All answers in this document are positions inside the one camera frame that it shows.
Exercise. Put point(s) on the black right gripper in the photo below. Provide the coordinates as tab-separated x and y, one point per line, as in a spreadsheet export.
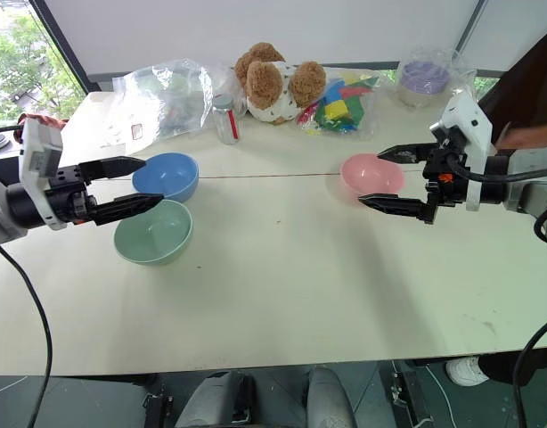
447	178

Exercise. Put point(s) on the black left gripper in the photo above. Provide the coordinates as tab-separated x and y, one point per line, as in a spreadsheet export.
67	196

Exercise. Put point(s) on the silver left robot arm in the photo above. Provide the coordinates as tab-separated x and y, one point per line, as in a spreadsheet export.
2	208

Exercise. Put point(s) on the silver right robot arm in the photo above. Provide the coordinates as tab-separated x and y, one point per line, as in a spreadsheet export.
520	185

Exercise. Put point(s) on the pink bowl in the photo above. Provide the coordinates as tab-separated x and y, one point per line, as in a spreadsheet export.
371	174

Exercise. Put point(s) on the blue bowl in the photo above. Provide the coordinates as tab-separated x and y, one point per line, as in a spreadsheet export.
165	176

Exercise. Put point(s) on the green bowl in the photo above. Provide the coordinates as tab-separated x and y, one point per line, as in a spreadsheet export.
153	234

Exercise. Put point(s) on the bag of colourful blocks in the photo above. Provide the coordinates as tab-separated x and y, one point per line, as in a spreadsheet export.
340	107

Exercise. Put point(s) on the clear plastic bag with items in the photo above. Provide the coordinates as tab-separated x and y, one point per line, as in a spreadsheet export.
166	100

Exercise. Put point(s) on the red cloth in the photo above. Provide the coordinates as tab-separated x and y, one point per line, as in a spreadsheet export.
44	121

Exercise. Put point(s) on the bagged purple and white container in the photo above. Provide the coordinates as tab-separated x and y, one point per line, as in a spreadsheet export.
422	78

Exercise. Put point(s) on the clear jar with red label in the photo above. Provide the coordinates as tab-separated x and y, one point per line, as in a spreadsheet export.
226	120

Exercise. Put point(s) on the brown and white plush toy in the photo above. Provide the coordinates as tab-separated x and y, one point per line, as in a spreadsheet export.
273	84

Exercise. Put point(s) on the white sneaker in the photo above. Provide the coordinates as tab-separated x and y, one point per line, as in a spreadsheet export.
467	371

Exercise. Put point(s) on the grey rounded robot leg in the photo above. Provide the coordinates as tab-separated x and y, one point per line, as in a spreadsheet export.
215	401
329	397

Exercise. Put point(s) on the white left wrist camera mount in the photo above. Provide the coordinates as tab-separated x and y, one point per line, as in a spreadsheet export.
38	153

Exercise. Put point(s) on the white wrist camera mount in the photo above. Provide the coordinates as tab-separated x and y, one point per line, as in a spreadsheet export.
471	129
38	153

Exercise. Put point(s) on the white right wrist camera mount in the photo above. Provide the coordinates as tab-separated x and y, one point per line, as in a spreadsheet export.
471	129

